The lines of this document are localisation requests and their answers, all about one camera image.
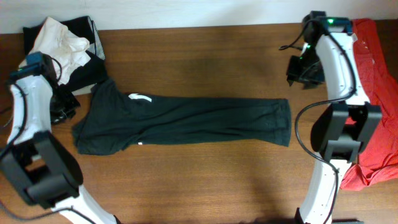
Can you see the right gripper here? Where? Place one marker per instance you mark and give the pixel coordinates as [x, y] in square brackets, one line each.
[308, 82]

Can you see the white printed t-shirt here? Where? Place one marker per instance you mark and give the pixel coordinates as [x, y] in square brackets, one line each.
[55, 40]

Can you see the dark green t-shirt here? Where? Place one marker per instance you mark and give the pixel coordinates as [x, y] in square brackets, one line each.
[116, 120]

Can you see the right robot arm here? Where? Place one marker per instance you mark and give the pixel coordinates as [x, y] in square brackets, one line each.
[345, 128]

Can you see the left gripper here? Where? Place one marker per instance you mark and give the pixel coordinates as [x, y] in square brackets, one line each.
[73, 104]

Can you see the grey folded garment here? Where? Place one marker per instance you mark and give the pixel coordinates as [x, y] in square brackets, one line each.
[94, 71]

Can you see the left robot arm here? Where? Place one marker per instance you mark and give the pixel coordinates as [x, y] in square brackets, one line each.
[35, 163]

